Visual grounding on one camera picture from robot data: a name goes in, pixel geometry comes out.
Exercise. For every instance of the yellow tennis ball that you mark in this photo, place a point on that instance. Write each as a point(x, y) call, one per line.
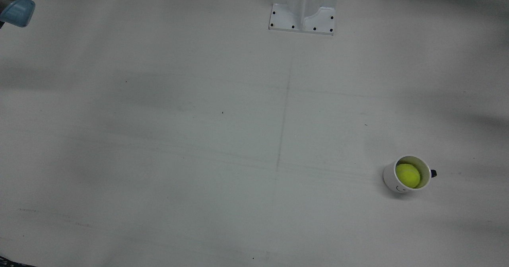
point(408, 175)

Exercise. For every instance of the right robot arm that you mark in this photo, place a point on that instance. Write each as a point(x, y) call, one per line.
point(16, 4)

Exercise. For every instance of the white metal mounting bracket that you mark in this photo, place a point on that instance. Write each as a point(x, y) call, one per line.
point(303, 10)

